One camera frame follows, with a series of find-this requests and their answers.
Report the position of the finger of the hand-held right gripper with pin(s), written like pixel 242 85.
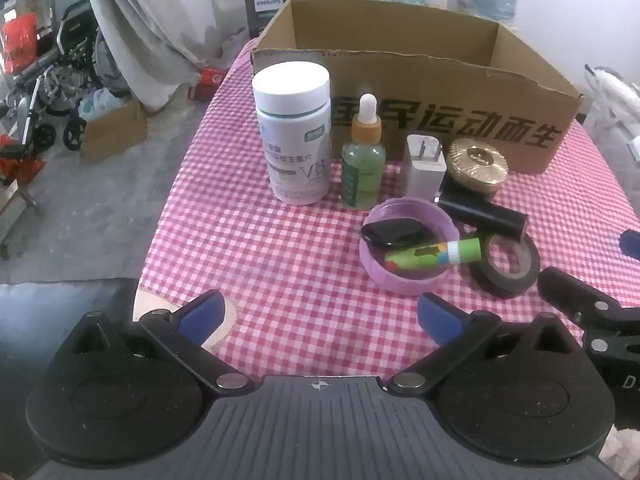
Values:
pixel 631 245
pixel 575 292

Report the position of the gold round compact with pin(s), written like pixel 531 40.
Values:
pixel 477 162

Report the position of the small cardboard box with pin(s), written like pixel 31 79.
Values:
pixel 115 130

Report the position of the green dropper bottle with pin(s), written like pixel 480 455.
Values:
pixel 362 170

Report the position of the beige scalloped round mat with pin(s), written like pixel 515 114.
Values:
pixel 155 300

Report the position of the red plastic bag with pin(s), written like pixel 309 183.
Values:
pixel 20 42

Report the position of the black key fob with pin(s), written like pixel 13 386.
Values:
pixel 392 233

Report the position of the white charger plug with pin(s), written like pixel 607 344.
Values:
pixel 425 170

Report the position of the black cylinder tube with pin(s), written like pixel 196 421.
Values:
pixel 485 210

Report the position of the red plastic object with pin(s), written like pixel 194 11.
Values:
pixel 20 160

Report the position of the beige curtain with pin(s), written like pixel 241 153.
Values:
pixel 150 20

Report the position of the white plastic bag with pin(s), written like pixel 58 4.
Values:
pixel 612 105

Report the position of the green glue stick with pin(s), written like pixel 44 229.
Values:
pixel 430 255

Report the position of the purple plastic lid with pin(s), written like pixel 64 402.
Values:
pixel 380 270

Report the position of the red packet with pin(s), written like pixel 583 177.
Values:
pixel 205 82

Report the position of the folded wheelchair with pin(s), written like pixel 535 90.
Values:
pixel 65 60

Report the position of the light blue plastic bag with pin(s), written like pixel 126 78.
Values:
pixel 100 105

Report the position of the brown cardboard box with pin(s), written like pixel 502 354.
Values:
pixel 400 75

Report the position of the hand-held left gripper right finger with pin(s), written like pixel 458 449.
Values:
pixel 440 317

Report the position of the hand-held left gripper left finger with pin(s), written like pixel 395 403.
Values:
pixel 202 315

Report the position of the white pill bottle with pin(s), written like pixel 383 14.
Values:
pixel 292 160

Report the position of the black tape roll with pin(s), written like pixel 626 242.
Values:
pixel 530 270

